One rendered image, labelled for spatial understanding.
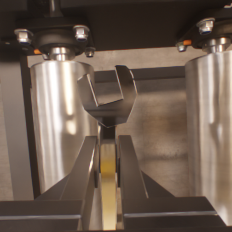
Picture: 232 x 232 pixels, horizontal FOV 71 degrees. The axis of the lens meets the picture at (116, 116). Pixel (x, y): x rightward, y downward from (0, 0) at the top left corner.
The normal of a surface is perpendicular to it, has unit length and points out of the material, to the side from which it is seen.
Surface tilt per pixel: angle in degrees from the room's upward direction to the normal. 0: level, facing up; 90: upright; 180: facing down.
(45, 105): 20
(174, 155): 0
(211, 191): 48
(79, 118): 36
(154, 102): 0
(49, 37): 11
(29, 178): 0
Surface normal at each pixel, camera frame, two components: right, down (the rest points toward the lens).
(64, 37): 0.36, 0.18
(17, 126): 0.02, 0.06
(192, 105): -0.96, 0.08
